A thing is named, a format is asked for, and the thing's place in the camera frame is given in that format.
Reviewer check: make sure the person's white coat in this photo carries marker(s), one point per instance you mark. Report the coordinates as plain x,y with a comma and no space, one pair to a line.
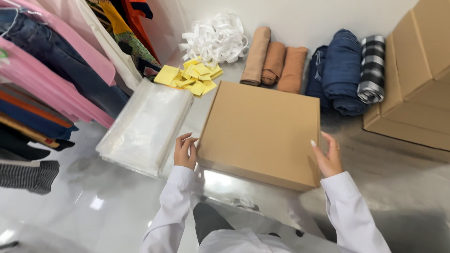
246,242

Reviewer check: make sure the person's left fingers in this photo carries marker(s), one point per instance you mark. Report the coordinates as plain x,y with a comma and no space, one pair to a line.
185,138

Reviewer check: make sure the person's dark trousers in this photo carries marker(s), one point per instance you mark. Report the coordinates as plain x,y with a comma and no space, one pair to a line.
209,219

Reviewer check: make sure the rack of hanging clothes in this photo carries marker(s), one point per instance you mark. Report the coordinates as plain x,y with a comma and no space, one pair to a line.
52,70

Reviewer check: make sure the stack of clear plastic bags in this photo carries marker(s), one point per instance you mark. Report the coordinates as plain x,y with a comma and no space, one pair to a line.
146,128

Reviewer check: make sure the orange-tan rolled cloth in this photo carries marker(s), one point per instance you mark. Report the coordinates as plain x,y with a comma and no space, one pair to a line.
292,70

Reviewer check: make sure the person's right hand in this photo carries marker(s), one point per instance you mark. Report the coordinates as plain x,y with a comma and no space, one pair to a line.
330,163

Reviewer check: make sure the black white plaid rolled cloth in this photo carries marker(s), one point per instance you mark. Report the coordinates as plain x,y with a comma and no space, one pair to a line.
372,68

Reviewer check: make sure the heap of white ribbon strips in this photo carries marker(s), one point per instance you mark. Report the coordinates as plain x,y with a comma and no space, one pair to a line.
216,38

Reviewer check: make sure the brown cardboard mailer box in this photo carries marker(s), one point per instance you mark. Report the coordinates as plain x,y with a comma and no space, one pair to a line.
260,130

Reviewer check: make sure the large brown cardboard carton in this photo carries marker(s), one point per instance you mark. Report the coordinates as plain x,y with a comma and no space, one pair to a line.
422,35
407,105
393,128

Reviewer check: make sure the small rolled dark blue jeans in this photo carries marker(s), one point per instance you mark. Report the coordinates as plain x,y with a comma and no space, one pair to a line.
315,77

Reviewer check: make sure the person's left hand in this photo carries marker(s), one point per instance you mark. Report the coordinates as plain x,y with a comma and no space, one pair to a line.
183,156

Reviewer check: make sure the long beige rolled cloth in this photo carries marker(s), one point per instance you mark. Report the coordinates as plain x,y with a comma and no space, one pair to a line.
256,56

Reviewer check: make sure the large rolled blue jeans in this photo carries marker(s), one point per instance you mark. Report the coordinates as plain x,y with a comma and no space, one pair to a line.
344,70

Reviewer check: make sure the pile of yellow paper tags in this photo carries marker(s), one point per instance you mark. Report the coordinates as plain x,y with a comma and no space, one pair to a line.
193,77

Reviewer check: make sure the short tan rolled cloth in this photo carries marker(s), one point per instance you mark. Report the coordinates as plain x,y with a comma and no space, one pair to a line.
273,63

